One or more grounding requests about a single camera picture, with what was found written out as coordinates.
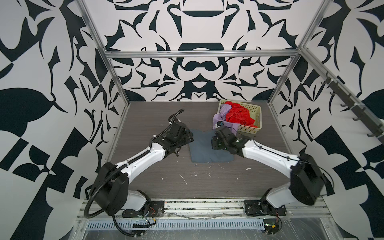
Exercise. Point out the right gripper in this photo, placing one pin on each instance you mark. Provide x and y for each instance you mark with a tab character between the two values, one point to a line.
214	142

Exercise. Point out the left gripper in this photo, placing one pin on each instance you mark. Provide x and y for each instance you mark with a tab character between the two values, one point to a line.
188	136

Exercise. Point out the grey t shirt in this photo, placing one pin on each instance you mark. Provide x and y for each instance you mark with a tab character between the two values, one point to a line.
201	149

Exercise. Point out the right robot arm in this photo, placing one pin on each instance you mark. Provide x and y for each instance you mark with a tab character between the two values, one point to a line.
307	179

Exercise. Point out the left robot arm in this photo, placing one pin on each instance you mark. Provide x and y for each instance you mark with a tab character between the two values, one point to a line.
110	192

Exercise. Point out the red t shirt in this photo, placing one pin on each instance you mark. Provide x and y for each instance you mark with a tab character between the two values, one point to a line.
239	115

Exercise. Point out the lilac t shirt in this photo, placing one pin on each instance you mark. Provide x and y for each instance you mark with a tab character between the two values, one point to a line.
220	119

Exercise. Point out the pale green plastic basket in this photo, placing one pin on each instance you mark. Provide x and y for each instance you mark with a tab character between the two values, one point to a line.
255	113

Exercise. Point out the small electronics board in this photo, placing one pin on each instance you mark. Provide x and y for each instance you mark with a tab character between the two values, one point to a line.
272	226

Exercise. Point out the aluminium frame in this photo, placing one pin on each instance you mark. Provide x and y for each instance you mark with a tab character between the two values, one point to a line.
171	55

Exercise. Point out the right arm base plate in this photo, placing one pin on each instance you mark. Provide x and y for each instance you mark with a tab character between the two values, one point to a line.
256	208

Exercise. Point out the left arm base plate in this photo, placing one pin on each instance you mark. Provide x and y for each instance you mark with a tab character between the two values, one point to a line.
152	210

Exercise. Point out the white slotted cable duct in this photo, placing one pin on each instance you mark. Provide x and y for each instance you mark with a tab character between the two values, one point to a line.
196	224

